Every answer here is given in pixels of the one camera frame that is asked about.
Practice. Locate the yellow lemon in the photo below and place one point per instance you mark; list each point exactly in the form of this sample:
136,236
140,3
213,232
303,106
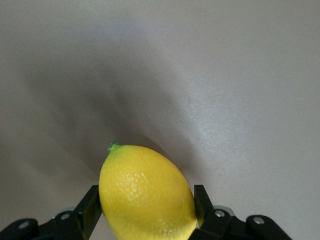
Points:
145,195

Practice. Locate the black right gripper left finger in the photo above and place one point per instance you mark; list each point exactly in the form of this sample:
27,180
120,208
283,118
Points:
85,217

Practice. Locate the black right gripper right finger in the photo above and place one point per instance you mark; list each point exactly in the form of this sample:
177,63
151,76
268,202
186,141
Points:
215,225

